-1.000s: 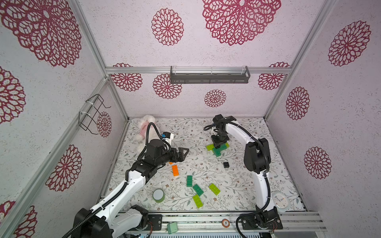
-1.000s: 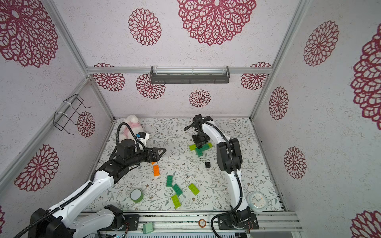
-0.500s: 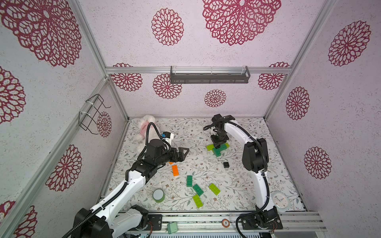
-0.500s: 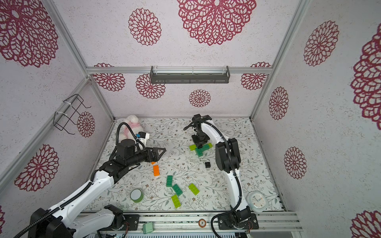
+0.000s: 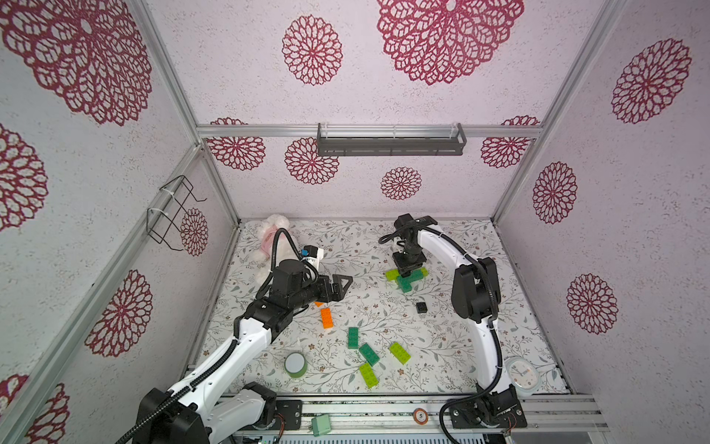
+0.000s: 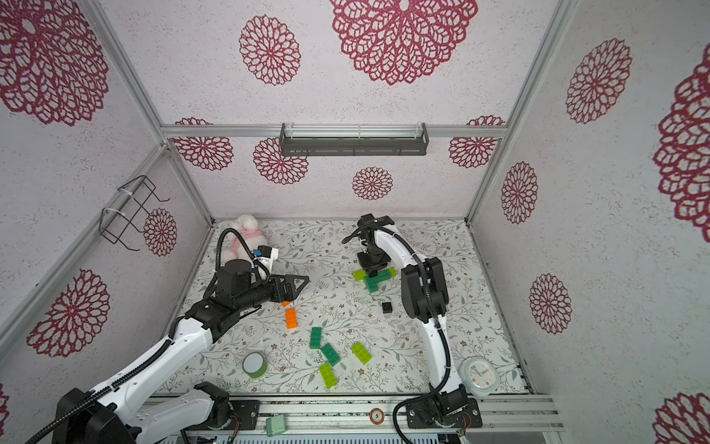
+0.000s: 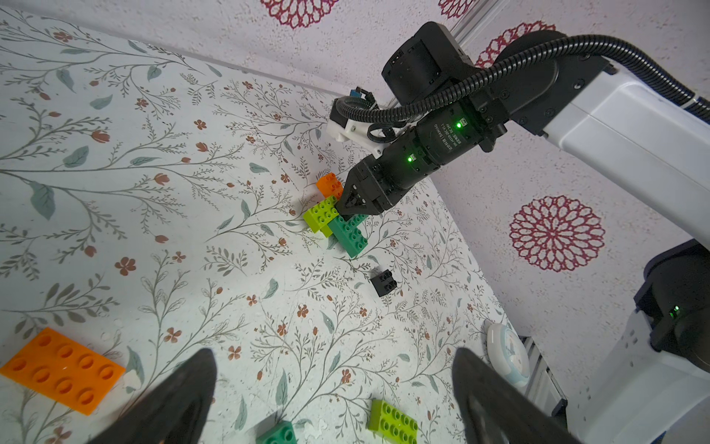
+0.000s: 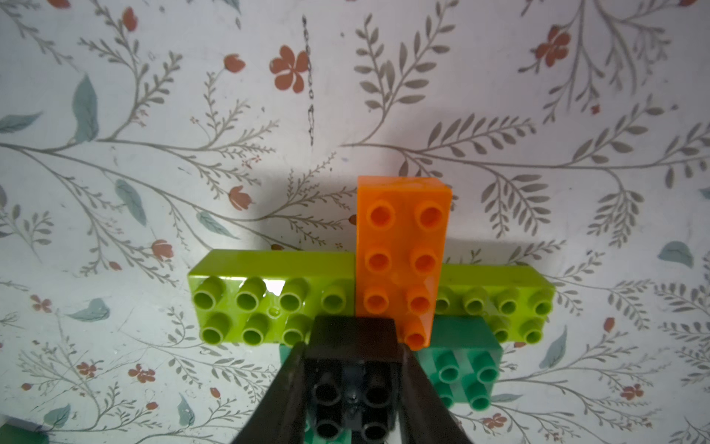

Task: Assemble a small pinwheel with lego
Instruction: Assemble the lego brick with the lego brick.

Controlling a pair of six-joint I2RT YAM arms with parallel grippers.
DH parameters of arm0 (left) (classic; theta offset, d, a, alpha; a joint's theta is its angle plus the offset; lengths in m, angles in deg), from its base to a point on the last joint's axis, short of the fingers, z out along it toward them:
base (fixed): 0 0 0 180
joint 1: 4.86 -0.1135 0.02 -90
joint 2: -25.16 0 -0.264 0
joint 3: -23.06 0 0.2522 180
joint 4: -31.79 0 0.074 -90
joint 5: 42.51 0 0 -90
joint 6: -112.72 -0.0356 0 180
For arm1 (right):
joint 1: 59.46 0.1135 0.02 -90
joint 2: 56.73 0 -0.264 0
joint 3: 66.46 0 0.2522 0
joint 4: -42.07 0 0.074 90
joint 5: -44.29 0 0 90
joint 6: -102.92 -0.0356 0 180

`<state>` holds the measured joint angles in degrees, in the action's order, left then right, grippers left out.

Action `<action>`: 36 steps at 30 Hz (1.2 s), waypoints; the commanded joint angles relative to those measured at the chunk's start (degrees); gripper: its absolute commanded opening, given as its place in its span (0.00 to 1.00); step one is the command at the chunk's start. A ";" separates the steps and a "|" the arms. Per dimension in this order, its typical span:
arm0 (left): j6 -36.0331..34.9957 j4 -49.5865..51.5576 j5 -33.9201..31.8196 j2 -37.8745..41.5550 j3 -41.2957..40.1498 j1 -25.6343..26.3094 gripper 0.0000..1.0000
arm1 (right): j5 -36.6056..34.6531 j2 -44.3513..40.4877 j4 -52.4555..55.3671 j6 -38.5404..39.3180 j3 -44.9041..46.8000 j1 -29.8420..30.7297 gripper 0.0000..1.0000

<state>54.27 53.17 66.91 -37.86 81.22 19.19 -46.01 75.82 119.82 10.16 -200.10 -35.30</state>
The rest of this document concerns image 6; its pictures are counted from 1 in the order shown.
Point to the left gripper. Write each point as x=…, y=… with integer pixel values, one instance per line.
x=290, y=292

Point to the white round clock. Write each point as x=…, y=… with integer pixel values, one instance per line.
x=479, y=376

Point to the green tape roll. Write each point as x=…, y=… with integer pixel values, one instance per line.
x=255, y=365

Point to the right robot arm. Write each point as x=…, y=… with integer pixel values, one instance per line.
x=424, y=296

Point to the dark green lego brick top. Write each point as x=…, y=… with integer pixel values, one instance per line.
x=385, y=275

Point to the round orange sticker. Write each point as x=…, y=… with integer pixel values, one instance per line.
x=377, y=416

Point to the dark green lego brick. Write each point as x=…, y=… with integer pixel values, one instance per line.
x=330, y=354
x=371, y=285
x=315, y=340
x=385, y=275

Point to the green connector block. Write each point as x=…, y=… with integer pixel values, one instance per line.
x=276, y=425

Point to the lime lego brick bottom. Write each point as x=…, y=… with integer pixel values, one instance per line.
x=328, y=376

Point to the black wire basket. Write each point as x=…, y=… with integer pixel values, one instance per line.
x=134, y=198

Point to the white plush bunny pink shirt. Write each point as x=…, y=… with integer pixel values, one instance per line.
x=232, y=248

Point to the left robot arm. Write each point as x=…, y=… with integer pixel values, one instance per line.
x=107, y=413

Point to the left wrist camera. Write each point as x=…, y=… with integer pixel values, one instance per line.
x=266, y=255

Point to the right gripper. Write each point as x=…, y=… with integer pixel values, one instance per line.
x=372, y=264

